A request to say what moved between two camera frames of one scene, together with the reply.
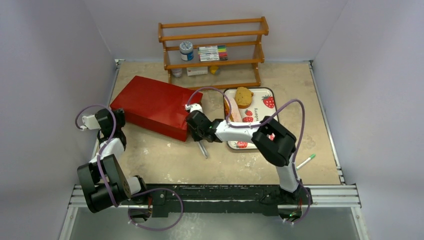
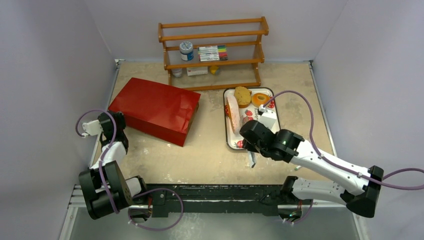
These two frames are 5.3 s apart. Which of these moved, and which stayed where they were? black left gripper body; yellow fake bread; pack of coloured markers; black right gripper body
Moved: black right gripper body
Stayed: black left gripper body; yellow fake bread; pack of coloured markers
